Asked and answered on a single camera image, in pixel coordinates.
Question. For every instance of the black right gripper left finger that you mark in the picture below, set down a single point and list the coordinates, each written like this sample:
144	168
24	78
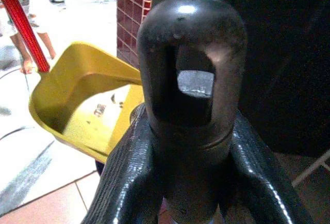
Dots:
121	162

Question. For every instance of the red tiled pillar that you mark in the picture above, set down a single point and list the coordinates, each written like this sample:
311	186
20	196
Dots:
131	15

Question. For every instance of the child in white clothes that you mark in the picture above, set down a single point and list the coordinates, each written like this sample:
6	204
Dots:
22	7

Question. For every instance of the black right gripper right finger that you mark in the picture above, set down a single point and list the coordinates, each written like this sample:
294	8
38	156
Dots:
260	167

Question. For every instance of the white metal bar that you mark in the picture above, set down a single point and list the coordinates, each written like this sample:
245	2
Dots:
310	168

